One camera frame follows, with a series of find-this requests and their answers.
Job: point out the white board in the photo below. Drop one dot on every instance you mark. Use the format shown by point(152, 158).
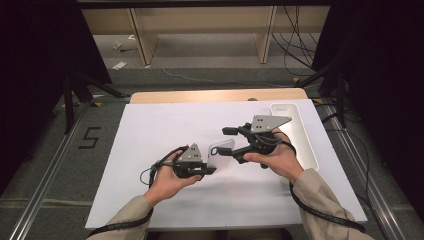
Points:
point(166, 126)

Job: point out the dark curtain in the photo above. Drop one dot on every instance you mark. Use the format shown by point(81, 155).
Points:
point(390, 83)
point(33, 66)

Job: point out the person's left hand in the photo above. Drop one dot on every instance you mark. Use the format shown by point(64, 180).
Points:
point(166, 186)

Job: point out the white plastic bin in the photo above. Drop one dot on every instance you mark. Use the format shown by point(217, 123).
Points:
point(300, 133)

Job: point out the black metal stand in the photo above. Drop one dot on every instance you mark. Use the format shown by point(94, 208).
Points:
point(340, 100)
point(69, 106)

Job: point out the person's right hand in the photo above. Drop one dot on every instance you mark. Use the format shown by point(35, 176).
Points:
point(283, 163)

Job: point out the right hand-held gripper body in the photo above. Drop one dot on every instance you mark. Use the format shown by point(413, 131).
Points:
point(266, 123)

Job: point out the aluminium floor rail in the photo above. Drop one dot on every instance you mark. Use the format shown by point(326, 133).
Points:
point(50, 180)
point(363, 176)

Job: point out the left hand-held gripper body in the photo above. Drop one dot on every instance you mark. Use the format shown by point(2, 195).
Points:
point(191, 158)

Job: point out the white paper scrap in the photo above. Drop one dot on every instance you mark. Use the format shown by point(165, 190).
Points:
point(119, 65)

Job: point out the iridescent phone case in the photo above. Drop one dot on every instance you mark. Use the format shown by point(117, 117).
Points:
point(221, 156)

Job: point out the dark round table grommet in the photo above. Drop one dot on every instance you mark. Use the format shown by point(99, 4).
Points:
point(252, 99)

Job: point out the light wooden desk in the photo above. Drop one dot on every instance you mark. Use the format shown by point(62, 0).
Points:
point(200, 20)

